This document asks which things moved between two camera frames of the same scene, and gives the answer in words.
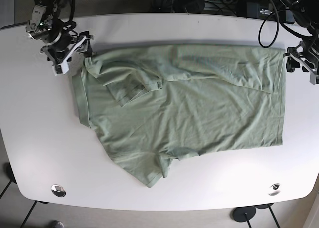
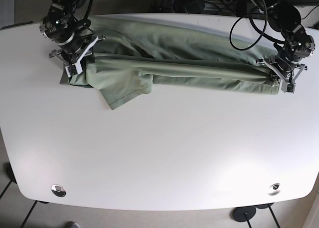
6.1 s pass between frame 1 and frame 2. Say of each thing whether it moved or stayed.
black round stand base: stayed
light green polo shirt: moved
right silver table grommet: stayed
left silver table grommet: stayed
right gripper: moved
